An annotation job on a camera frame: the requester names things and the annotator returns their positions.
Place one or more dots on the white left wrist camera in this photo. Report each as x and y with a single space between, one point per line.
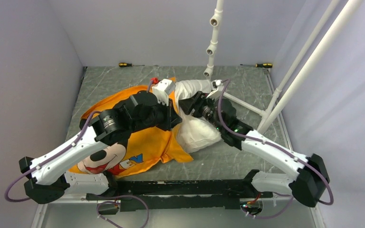
162 89

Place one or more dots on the aluminium table edge rail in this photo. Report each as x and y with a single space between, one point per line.
280 117

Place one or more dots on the yellow black screwdriver right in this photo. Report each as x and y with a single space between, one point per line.
263 65

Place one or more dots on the white pillow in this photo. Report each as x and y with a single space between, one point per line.
194 133

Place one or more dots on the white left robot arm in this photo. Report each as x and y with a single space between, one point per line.
48 177

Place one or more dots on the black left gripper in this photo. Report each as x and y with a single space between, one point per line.
172 117

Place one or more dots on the yellow black screwdriver left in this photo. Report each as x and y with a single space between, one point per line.
123 65

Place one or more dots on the yellow black screwdriver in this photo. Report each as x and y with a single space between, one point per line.
123 65
263 65

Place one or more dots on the yellow pillowcase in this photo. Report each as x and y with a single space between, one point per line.
139 153

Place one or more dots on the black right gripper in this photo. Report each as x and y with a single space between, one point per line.
187 105

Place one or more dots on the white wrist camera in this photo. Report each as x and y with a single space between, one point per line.
217 88
162 89

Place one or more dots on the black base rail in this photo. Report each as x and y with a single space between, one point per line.
140 195

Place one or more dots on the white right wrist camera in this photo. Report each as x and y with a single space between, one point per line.
217 88

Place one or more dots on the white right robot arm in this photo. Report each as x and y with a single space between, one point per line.
303 177

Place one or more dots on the white pvc pipe frame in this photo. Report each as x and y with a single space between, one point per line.
335 15

